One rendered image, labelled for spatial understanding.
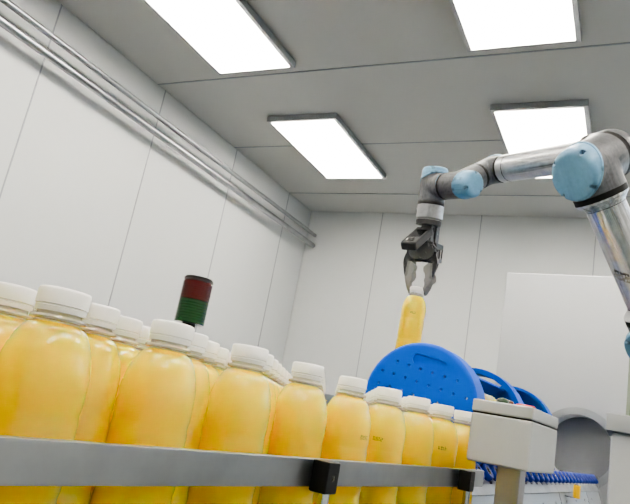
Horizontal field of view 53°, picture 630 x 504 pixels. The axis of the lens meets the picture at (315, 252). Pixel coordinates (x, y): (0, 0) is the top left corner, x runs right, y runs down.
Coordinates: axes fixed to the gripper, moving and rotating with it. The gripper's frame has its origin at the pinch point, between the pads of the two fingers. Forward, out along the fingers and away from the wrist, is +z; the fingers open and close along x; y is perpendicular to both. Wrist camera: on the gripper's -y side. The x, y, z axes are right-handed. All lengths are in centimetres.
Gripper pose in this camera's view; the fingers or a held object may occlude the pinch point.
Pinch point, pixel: (417, 289)
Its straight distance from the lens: 179.3
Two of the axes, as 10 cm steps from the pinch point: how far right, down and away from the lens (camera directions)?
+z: -1.4, 9.9, -0.6
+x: -8.5, -0.9, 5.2
